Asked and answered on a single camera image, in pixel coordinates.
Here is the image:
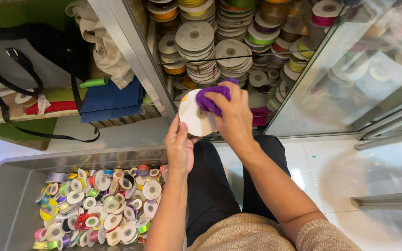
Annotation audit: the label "person's black trousers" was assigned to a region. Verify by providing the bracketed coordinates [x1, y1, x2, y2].
[186, 135, 291, 247]

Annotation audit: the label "black handbag with straps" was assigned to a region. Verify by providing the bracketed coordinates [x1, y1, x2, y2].
[0, 23, 100, 143]

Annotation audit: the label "beige cloth bag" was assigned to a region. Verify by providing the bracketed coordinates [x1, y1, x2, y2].
[66, 0, 135, 90]

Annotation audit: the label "glass cabinet door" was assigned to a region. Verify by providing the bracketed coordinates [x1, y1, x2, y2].
[265, 0, 402, 150]

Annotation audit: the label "grey plastic bin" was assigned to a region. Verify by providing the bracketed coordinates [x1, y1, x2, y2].
[0, 145, 188, 251]

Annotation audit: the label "green ribbon roll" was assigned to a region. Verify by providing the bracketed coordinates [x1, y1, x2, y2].
[79, 77, 109, 88]

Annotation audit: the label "glass display cabinet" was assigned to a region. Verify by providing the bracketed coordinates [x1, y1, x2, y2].
[87, 0, 348, 140]

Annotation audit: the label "stack of blue felt sheets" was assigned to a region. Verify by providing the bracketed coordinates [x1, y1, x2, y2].
[80, 77, 145, 123]

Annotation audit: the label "metal door rail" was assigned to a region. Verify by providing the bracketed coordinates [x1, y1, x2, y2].
[350, 190, 402, 211]

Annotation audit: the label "white ribbon spool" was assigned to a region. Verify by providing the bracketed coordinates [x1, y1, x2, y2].
[179, 89, 218, 137]

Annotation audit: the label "person's beige sweater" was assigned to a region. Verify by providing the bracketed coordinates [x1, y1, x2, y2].
[187, 213, 362, 251]

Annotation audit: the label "heap of small ribbon spools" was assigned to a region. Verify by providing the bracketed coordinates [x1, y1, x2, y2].
[32, 164, 169, 251]

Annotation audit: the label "red felt sheet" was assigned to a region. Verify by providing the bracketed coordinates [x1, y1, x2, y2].
[24, 100, 81, 116]

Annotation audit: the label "person's right hand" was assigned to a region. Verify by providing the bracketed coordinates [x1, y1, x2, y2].
[214, 81, 255, 154]

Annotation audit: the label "wooden shelf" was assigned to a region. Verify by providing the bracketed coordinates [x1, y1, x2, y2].
[0, 87, 163, 151]

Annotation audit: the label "stacks of ribbon spools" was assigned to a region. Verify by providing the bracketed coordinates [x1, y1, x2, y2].
[147, 0, 348, 112]

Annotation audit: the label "person's left hand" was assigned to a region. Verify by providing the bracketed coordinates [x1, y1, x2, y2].
[164, 112, 203, 176]

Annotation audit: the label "purple knitted cloth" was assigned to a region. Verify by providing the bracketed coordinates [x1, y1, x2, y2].
[196, 78, 239, 117]

